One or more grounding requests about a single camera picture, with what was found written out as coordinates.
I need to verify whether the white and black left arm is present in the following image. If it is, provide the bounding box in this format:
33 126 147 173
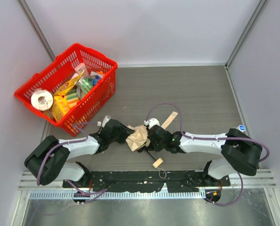
24 115 134 188

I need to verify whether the green white wrapped package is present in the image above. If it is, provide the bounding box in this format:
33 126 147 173
76 76 93 94

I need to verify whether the red plastic shopping basket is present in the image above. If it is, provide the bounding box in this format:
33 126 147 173
14 43 118 137

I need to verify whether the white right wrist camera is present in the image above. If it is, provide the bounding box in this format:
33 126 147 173
144 118 160 129

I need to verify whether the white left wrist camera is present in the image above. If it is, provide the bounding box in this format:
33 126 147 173
97 115 111 127

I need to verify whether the orange plastic package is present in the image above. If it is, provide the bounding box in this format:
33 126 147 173
51 96 70 122

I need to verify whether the white slotted cable duct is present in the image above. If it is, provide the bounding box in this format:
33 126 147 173
29 190 206 200

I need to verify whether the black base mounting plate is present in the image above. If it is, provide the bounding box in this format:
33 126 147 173
71 170 231 193

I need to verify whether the white toilet paper roll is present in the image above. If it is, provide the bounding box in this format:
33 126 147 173
31 90 54 111

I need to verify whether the pink white small package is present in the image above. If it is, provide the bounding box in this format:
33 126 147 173
74 63 87 74

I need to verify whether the clear plastic water bottle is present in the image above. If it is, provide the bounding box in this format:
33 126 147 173
238 125 246 132

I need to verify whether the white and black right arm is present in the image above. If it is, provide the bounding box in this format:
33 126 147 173
148 125 262 186

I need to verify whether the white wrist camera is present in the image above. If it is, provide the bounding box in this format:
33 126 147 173
144 118 160 129
97 115 111 127

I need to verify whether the yellow green sponge pack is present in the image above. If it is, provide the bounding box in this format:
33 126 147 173
64 91 80 108

